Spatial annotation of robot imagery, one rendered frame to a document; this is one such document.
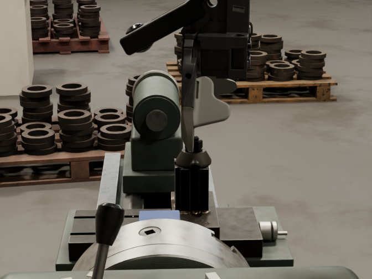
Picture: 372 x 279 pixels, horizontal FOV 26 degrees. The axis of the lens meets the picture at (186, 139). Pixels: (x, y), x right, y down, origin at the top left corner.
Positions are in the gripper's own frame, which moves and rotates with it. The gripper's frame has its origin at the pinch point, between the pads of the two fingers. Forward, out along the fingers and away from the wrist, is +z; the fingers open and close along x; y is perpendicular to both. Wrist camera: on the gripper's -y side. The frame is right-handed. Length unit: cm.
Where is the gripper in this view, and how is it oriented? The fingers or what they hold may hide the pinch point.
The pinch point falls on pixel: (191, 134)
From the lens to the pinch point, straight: 105.6
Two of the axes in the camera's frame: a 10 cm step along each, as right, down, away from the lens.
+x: 1.3, -3.2, 9.4
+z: 0.0, 9.5, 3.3
